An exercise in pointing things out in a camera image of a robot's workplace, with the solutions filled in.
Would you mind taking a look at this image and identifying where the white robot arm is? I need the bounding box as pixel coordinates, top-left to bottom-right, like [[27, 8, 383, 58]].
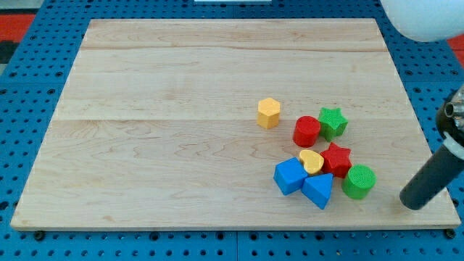
[[380, 0, 463, 42]]

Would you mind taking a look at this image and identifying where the yellow hexagon block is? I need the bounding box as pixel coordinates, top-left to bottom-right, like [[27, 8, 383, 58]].
[[257, 97, 281, 129]]

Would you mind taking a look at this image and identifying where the yellow heart block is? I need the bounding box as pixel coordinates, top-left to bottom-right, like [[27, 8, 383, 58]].
[[298, 149, 324, 175]]

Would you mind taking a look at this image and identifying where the wooden board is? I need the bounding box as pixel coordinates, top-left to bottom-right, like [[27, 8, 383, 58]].
[[10, 18, 460, 231]]

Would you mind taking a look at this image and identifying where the blue cube block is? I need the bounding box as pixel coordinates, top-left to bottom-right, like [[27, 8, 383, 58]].
[[273, 157, 308, 196]]

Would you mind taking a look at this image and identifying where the red cylinder block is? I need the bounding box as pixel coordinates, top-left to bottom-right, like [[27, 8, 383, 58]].
[[293, 115, 321, 147]]

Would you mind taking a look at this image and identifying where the green star block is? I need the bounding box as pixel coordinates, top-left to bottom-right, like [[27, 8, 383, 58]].
[[318, 107, 349, 141]]

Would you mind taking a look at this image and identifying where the blue triangle block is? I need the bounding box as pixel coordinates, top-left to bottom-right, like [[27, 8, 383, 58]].
[[302, 173, 334, 210]]

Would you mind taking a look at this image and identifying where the red star block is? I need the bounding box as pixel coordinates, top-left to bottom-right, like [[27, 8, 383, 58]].
[[320, 142, 352, 178]]

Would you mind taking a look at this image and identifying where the green cylinder block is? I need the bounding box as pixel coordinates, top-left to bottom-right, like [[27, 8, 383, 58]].
[[341, 165, 376, 199]]

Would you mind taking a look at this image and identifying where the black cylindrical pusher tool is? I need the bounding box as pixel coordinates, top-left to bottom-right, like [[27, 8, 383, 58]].
[[399, 88, 463, 210]]

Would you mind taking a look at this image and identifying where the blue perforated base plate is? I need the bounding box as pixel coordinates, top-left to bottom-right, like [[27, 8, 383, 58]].
[[1, 0, 463, 260]]

